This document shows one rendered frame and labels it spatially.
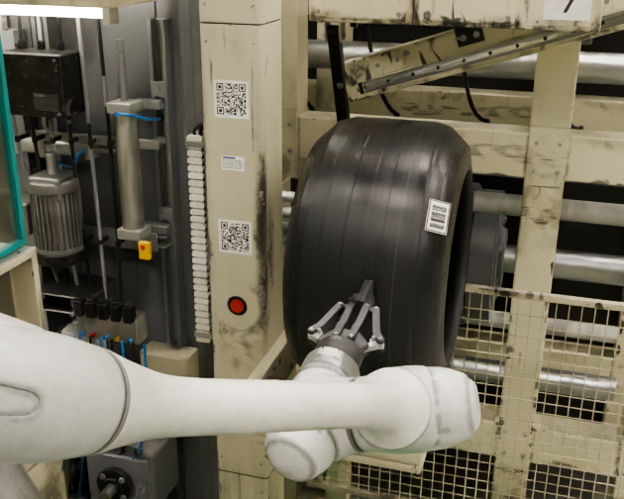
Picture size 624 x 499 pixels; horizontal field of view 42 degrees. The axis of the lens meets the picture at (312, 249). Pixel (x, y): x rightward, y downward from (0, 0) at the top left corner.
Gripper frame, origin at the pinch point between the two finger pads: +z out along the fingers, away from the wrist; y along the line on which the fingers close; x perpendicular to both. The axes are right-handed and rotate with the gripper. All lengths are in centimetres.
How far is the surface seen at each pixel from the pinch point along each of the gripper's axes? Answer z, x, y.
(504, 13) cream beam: 56, -36, -16
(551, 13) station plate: 56, -36, -25
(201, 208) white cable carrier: 28, 1, 43
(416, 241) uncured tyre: 8.6, -7.4, -7.3
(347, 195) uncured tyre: 13.0, -12.8, 6.3
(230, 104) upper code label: 27.5, -23.1, 33.8
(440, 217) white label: 12.9, -10.3, -10.7
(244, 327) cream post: 20.1, 25.3, 32.1
